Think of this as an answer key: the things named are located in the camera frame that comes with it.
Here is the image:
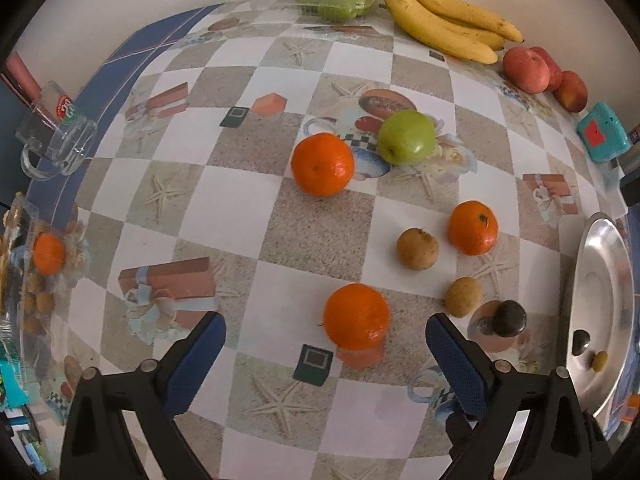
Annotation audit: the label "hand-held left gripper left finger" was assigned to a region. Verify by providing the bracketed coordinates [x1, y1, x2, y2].
[60, 310, 228, 480]

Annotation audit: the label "clear glass mug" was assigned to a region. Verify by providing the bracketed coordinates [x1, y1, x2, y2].
[15, 80, 99, 182]

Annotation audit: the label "large orange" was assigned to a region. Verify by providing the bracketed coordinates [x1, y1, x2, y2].
[291, 132, 356, 197]

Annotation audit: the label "checkered printed tablecloth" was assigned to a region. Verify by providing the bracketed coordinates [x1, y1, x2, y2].
[15, 0, 640, 480]

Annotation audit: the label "round metal plate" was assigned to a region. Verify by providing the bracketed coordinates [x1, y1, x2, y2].
[562, 212, 636, 418]

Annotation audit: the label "colourful printed packets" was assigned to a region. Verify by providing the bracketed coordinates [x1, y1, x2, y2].
[0, 350, 51, 476]

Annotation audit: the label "black power adapter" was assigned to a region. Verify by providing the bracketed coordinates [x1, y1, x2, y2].
[620, 170, 640, 206]

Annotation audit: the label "orange in clear container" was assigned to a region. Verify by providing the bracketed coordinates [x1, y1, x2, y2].
[32, 233, 67, 276]

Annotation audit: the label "teal plastic box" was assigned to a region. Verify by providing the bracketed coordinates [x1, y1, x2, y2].
[576, 102, 632, 163]

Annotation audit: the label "green apple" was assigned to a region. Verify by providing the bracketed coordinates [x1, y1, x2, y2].
[376, 110, 437, 166]

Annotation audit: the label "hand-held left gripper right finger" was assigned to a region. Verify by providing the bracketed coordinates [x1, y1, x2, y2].
[425, 312, 616, 480]

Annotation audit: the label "yellow banana bunch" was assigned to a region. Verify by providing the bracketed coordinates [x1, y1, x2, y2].
[383, 0, 525, 65]

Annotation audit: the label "small orange with stem mark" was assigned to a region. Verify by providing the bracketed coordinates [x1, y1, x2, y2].
[447, 200, 500, 257]

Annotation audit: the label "pale red apple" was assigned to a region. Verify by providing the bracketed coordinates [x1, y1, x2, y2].
[502, 47, 551, 95]

